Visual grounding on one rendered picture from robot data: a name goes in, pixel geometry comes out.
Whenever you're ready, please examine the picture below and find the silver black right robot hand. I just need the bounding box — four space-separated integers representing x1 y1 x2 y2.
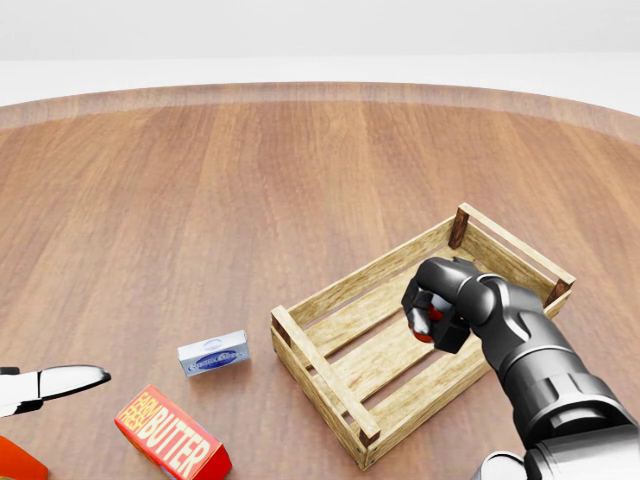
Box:
401 256 548 370

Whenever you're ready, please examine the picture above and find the red tomato sauce tin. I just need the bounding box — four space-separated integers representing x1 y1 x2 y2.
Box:
408 293 451 345

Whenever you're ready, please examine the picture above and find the wooden slat tray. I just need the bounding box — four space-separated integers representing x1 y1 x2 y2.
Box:
270 202 577 472

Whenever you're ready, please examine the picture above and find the red yellow butter box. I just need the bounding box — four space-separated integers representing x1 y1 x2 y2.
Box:
114 383 233 480

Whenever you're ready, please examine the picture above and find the blue white cream cheese box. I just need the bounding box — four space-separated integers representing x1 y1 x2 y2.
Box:
177 329 250 378

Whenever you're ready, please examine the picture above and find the orange red container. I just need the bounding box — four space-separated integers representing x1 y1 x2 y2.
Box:
0 434 50 480

